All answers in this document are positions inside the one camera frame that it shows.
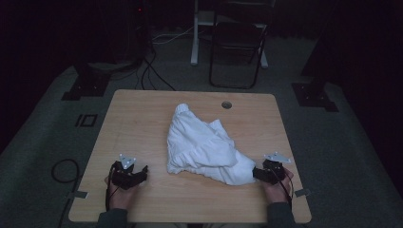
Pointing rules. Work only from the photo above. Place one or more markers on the black folding chair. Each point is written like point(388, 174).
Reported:
point(236, 44)

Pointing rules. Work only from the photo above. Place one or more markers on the dark equipment tower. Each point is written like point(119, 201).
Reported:
point(130, 28)

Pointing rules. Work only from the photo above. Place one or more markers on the person's left hand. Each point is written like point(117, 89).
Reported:
point(122, 197)

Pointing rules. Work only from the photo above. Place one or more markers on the grey table grommet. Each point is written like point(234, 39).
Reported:
point(226, 104)

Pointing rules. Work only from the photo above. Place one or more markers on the white cloth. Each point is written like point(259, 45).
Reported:
point(202, 148)

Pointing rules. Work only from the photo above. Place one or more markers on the white metal stand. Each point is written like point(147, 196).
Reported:
point(195, 38)

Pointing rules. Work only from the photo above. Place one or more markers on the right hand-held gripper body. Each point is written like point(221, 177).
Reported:
point(274, 169)

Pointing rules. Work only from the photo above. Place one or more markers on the black stand base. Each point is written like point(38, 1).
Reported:
point(313, 96)
point(87, 87)

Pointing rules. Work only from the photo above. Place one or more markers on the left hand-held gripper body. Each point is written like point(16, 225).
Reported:
point(125, 177)

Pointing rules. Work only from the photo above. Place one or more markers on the grey tape piece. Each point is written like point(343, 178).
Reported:
point(302, 192)
point(78, 194)

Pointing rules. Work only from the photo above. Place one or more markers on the person's right hand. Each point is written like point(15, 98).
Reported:
point(278, 191)

